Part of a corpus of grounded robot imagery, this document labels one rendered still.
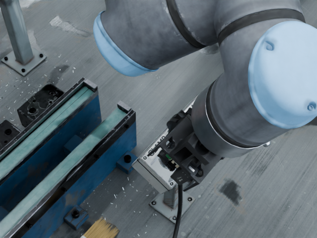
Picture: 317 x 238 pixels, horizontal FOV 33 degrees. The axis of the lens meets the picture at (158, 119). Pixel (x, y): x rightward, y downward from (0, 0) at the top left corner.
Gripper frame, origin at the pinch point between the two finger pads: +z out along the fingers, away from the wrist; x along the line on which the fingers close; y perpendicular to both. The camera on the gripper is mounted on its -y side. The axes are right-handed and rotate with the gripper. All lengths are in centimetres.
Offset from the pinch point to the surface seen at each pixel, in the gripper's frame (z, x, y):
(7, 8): 30, -44, -11
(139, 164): 4.1, -2.7, 3.5
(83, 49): 44, -30, -25
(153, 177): 4.2, 0.3, 3.5
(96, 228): 30.0, 1.3, 8.9
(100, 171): 29.0, -6.1, 0.3
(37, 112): 35.5, -24.6, -1.5
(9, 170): 26.5, -18.4, 13.5
